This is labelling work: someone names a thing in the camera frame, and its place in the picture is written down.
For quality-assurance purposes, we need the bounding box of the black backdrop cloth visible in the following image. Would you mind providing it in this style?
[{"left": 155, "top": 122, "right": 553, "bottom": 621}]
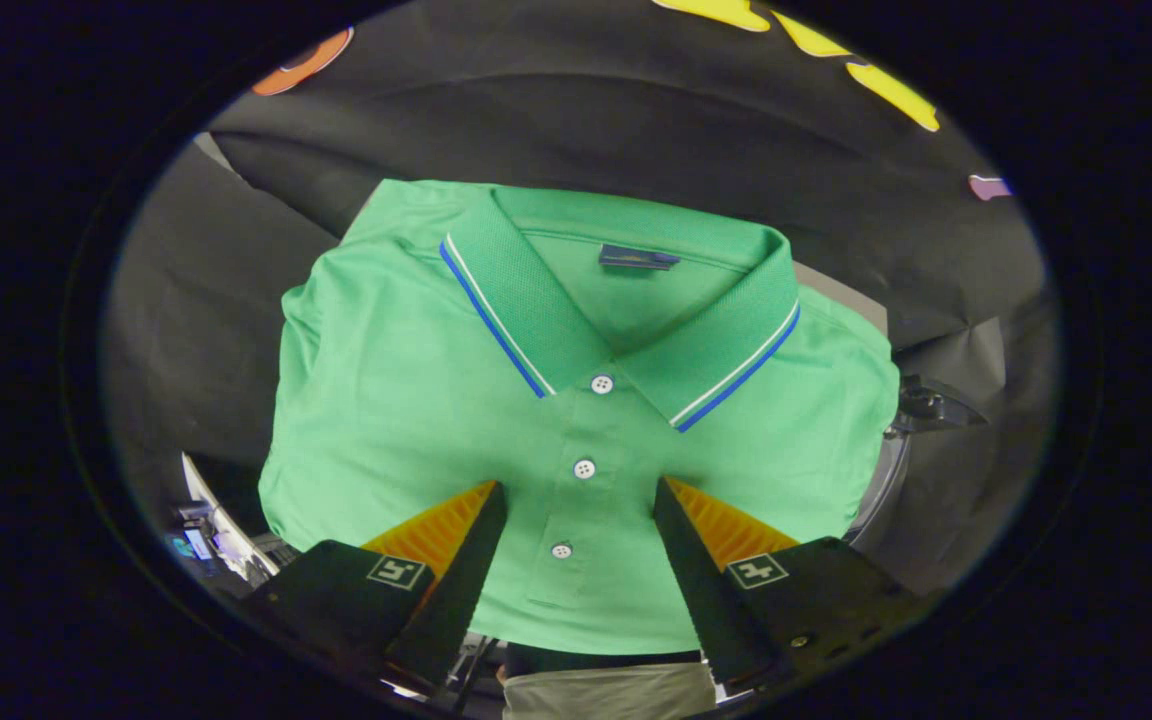
[{"left": 101, "top": 0, "right": 1062, "bottom": 601}]

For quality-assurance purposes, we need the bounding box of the green polo shirt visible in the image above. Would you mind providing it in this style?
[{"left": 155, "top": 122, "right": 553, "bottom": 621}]
[{"left": 258, "top": 178, "right": 902, "bottom": 656}]

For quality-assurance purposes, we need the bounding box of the dark grey washing machine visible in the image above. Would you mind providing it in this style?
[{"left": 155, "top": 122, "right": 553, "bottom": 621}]
[{"left": 841, "top": 425, "right": 917, "bottom": 546}]

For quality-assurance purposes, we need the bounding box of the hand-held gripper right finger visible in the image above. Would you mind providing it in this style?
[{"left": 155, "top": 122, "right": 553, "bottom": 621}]
[{"left": 652, "top": 476, "right": 937, "bottom": 696}]

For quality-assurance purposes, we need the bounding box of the white stand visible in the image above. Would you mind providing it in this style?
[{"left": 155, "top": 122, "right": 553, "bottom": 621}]
[{"left": 181, "top": 452, "right": 259, "bottom": 583}]

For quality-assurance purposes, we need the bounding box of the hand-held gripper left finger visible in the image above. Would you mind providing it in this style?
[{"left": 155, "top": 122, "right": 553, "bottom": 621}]
[{"left": 241, "top": 480, "right": 509, "bottom": 696}]

